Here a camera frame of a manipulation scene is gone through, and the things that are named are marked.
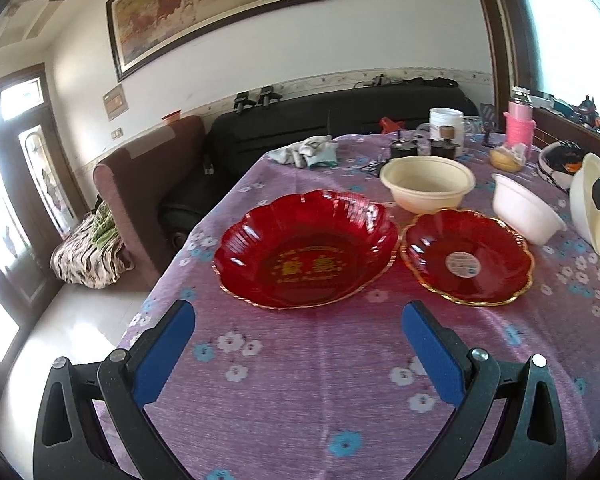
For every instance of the grey cloth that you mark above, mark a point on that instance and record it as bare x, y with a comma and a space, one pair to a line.
310, 150

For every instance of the black sofa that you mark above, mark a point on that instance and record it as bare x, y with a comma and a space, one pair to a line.
260, 130

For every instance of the pink sleeved bottle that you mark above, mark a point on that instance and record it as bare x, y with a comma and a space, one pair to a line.
519, 130

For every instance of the windowsill clutter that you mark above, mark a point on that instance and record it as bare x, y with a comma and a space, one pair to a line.
585, 110

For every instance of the cream slotted colander bowl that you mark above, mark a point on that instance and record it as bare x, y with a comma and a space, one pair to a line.
587, 220

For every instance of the cream plastic bowl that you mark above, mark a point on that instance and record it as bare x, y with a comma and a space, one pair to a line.
425, 200

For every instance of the black slotted spatula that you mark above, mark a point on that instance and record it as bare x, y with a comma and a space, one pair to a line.
487, 115

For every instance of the wall panel box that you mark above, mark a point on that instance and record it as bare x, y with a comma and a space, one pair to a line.
115, 102

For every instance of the large red scalloped plate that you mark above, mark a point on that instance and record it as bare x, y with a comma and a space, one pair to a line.
305, 240

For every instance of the white plastic container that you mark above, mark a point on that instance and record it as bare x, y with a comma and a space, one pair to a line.
445, 119

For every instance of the green cloth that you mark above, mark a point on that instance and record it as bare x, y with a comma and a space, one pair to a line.
102, 222

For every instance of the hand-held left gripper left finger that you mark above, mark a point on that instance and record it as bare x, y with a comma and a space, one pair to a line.
162, 355

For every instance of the window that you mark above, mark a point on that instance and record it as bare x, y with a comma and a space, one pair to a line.
570, 20

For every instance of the red toy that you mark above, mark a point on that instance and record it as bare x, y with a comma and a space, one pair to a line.
391, 125

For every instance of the small red scalloped plate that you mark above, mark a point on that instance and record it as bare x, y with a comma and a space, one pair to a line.
500, 260

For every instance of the glass panel door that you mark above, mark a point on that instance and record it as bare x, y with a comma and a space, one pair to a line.
45, 170

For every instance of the framed wall painting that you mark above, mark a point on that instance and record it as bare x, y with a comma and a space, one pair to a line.
205, 10

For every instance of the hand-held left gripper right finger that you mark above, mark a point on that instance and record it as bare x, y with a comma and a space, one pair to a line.
432, 355

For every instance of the striped blanket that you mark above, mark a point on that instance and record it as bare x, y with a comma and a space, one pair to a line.
80, 255

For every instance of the purple floral tablecloth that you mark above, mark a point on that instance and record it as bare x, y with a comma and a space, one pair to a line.
305, 360

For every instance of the brown armchair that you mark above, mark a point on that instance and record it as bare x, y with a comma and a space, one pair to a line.
140, 185

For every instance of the dark jar with brown lid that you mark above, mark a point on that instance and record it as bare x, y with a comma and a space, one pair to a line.
444, 147

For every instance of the white plastic bowl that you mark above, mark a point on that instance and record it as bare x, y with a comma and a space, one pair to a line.
525, 215

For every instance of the clear glass cup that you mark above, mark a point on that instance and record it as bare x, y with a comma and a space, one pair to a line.
472, 125
423, 135

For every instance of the black and white helmet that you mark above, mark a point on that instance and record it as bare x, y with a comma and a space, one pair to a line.
555, 160

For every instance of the bagged bread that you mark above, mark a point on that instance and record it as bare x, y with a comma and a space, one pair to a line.
505, 159

